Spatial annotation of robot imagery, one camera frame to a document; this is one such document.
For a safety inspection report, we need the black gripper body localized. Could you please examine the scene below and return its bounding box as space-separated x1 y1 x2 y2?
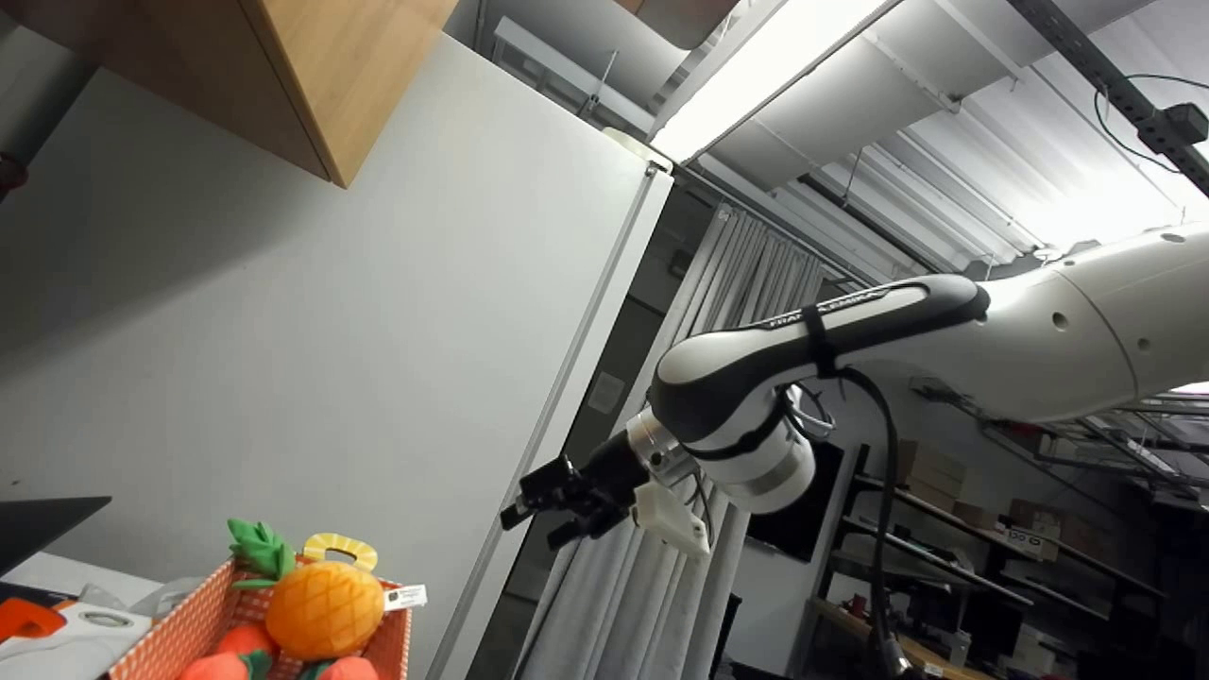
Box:
561 431 657 529

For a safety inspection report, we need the grey pleated curtain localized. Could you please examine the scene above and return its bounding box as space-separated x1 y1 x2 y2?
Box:
512 205 871 680

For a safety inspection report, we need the white paper tag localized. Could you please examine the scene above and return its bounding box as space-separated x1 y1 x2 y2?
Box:
381 581 430 616

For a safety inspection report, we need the black monitor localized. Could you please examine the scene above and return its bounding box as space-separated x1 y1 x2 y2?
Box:
746 438 848 567

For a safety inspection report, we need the orange pineapple plush toy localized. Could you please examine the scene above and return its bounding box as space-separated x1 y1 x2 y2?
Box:
262 561 389 664

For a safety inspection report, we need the orange carrot plush toy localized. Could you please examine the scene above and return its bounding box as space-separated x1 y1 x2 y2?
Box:
210 621 282 663
178 652 251 680
312 654 381 680

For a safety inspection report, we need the orange woven basket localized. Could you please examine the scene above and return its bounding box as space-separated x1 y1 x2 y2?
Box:
104 561 414 680

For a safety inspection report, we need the dark metal storage shelf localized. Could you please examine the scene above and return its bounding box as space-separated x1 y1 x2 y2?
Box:
817 419 1209 680

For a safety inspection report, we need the long ceiling light strip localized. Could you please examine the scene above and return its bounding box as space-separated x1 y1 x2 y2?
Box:
649 0 900 167

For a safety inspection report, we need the white plastic container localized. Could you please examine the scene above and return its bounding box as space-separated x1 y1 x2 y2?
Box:
0 600 156 680

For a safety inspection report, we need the orange plastic object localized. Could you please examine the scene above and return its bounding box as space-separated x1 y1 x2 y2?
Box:
0 599 68 647

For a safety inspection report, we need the black overhead beam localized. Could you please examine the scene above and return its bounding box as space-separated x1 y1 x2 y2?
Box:
1005 0 1209 201

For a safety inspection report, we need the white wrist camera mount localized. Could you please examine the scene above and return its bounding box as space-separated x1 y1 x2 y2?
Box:
631 482 716 561

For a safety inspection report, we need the grey metal partition post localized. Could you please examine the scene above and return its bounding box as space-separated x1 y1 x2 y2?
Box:
430 155 681 680

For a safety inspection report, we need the yellow ring plush toy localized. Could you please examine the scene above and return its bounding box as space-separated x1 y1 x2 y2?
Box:
297 529 381 580

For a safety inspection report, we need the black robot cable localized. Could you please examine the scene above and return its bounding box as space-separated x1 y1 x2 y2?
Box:
831 363 915 680

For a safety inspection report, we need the wooden wall cabinet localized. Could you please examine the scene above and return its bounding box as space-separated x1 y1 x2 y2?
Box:
0 0 459 195

